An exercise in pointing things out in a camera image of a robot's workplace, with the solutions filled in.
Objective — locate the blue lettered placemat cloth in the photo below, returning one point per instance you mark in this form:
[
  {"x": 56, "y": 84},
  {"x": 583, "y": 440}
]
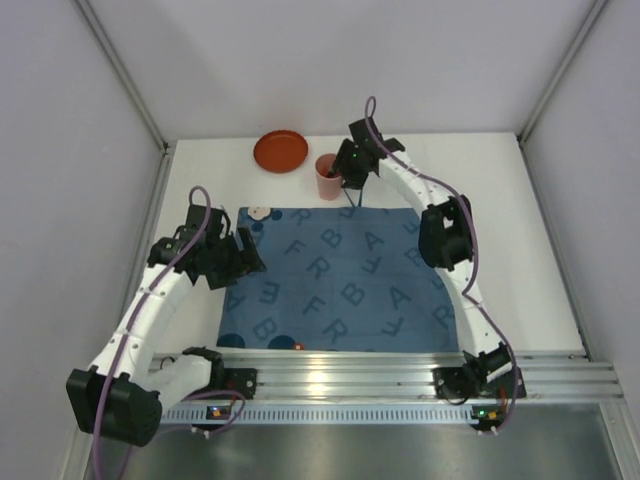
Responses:
[{"x": 338, "y": 279}]

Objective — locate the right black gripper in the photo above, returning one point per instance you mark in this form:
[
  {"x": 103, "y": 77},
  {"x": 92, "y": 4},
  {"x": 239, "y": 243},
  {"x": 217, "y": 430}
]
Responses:
[{"x": 353, "y": 178}]

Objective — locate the aluminium mounting rail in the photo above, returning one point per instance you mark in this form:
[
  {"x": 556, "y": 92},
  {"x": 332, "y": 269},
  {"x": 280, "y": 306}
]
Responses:
[{"x": 340, "y": 377}]

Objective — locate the orange-red plate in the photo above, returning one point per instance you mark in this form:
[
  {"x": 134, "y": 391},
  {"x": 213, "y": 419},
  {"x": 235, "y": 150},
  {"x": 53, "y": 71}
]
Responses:
[{"x": 281, "y": 151}]

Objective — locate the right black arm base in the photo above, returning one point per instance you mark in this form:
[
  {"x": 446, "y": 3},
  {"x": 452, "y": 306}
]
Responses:
[{"x": 455, "y": 384}]

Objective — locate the pink plastic cup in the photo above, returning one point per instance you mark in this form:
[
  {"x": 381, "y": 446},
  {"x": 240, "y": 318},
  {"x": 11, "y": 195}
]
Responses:
[{"x": 329, "y": 185}]

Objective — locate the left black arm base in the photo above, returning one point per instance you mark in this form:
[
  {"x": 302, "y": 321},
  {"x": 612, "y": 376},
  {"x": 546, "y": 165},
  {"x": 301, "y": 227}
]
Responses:
[{"x": 241, "y": 380}]

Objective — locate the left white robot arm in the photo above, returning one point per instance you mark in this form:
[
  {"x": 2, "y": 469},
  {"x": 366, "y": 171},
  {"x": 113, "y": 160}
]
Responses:
[{"x": 117, "y": 396}]

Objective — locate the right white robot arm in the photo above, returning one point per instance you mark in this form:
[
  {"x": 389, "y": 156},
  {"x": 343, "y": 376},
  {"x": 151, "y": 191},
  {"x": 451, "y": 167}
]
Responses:
[{"x": 447, "y": 242}]

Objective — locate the blue metallic fork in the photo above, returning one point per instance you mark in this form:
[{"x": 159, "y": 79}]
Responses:
[{"x": 353, "y": 203}]

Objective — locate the right corner frame post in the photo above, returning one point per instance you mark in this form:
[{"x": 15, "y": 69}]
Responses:
[{"x": 587, "y": 24}]

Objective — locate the left corner frame post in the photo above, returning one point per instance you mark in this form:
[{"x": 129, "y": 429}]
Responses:
[{"x": 102, "y": 38}]

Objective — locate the perforated cable duct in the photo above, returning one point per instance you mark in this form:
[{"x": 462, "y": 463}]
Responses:
[{"x": 216, "y": 413}]

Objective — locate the corner frame post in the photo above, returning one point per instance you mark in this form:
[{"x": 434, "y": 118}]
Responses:
[
  {"x": 102, "y": 38},
  {"x": 587, "y": 24}
]

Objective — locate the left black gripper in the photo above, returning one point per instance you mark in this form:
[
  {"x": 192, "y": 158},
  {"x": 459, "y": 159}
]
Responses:
[{"x": 239, "y": 253}]

